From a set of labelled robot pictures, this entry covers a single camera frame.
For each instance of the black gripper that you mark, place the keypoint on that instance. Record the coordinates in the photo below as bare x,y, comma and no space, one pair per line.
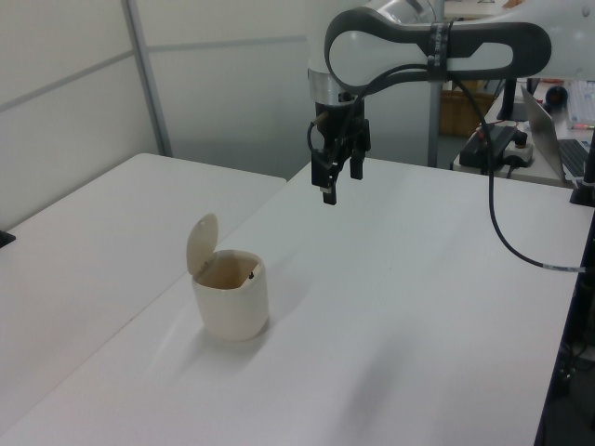
337,125

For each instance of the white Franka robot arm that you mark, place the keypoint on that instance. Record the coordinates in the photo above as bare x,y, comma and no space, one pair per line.
358,51

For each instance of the small white lidded bin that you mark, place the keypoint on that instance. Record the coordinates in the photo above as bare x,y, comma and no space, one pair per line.
232,306

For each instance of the brown cardboard box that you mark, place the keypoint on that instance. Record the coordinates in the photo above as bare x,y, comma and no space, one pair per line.
458,114

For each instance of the black power box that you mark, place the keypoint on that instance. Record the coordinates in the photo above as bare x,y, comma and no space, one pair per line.
483,146

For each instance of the white emergency stop button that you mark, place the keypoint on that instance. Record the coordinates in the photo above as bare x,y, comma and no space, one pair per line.
519,151

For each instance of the black monitor stand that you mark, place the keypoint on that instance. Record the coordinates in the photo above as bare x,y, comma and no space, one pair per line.
510,102

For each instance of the silver laptop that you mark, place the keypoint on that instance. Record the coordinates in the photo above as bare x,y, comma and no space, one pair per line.
541,125

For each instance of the black upright stand pole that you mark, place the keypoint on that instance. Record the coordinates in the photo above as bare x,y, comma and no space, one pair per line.
572,325

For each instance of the thin grey metal post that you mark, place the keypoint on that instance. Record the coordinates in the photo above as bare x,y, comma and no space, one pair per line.
433,135

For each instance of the grey partition post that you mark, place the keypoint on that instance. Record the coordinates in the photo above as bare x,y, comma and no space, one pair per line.
149,93

